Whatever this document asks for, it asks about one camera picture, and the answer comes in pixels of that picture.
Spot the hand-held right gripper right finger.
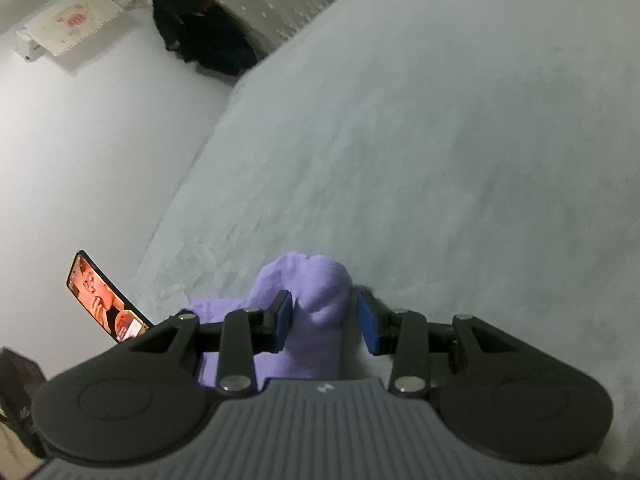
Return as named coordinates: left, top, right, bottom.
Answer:
left=356, top=289, right=524, bottom=400

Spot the purple garment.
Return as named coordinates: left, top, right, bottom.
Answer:
left=177, top=252, right=353, bottom=391

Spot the black hanging clothing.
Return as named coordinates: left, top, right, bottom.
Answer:
left=151, top=0, right=259, bottom=77

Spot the smartphone with lit screen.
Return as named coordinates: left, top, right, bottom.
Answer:
left=66, top=250, right=156, bottom=345

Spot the white lace-edged wall cloth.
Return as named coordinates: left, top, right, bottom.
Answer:
left=15, top=0, right=124, bottom=61

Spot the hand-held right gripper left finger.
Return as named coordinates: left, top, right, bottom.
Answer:
left=126, top=289, right=294, bottom=400

